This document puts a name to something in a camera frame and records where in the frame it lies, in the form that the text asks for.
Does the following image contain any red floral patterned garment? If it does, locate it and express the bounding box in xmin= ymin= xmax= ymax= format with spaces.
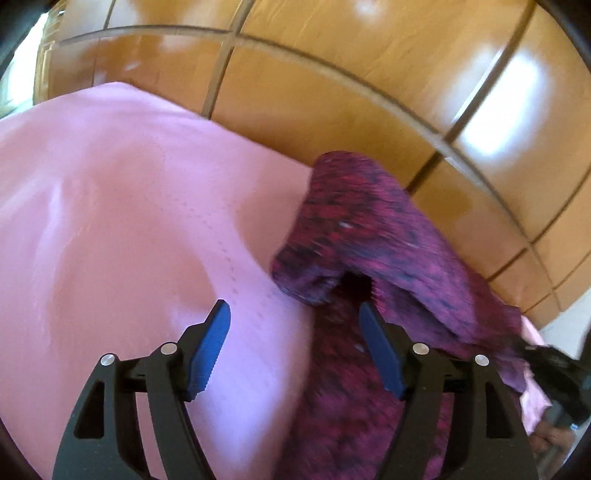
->
xmin=271 ymin=151 xmax=540 ymax=479

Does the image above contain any person's right hand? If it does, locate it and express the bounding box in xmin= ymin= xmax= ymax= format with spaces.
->
xmin=529 ymin=420 xmax=576 ymax=456

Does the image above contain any pink bed sheet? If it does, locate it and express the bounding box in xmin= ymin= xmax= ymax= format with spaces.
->
xmin=0 ymin=81 xmax=553 ymax=480

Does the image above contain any wooden panelled headboard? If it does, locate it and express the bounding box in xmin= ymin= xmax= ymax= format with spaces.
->
xmin=34 ymin=0 xmax=590 ymax=328

